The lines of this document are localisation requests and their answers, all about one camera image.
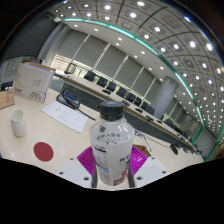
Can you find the black desk phone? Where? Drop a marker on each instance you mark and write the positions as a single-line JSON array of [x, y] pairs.
[[68, 100]]

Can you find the white cardboard paper box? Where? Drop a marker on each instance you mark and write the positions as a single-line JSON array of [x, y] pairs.
[[33, 81]]

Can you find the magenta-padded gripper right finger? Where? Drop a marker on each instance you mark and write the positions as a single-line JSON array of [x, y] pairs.
[[140, 160]]

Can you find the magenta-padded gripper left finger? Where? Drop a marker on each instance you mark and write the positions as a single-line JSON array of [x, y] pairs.
[[85, 160]]

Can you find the long curved conference desk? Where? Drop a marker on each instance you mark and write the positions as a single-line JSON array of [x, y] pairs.
[[93, 96]]

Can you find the flat round red coaster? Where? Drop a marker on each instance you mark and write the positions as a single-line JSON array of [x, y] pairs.
[[43, 151]]

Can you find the row of black office chairs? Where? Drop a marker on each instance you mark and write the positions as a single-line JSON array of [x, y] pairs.
[[101, 81]]

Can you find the group of ceiling lights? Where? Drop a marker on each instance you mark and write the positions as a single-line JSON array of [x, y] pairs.
[[133, 15]]

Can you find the clear water bottle black cap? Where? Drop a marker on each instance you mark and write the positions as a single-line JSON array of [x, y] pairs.
[[111, 150]]

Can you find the white printed paper sheet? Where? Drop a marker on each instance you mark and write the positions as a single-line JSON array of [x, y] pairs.
[[65, 116]]

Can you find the brown kraft paper envelope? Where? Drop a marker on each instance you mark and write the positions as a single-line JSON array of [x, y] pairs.
[[6, 99]]

